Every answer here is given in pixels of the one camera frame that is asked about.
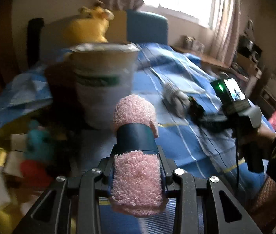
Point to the pink knit clothing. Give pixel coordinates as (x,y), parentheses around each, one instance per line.
(269,197)

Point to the clear containers on desk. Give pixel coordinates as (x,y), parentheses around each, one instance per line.
(193,43)

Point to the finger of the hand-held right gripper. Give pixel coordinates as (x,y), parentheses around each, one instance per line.
(216,123)

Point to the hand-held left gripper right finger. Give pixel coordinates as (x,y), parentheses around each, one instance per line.
(168,175)

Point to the yellow plush toy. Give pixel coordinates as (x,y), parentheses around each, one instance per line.
(86,29)

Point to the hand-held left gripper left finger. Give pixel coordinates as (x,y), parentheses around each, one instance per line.
(103,169)

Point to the black beaded scrunchie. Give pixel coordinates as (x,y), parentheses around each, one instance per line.
(196,107)

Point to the blue checked bedsheet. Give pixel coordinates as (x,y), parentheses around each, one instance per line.
(177,146)

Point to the cardboard box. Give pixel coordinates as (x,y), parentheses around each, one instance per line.
(247,64)

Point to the white sock with green stripe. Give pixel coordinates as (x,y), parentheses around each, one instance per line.
(177,100)

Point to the teal plush toy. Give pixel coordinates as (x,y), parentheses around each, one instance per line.
(39,141)

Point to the white paper cup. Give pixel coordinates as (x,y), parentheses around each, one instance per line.
(99,95)

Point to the window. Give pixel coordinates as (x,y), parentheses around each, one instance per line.
(182,0)

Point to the wooden desk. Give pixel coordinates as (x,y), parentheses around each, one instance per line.
(208,61)

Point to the blue chair back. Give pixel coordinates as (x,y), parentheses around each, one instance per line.
(147,26)

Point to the wooden headboard panel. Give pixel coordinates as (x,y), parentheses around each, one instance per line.
(119,26)

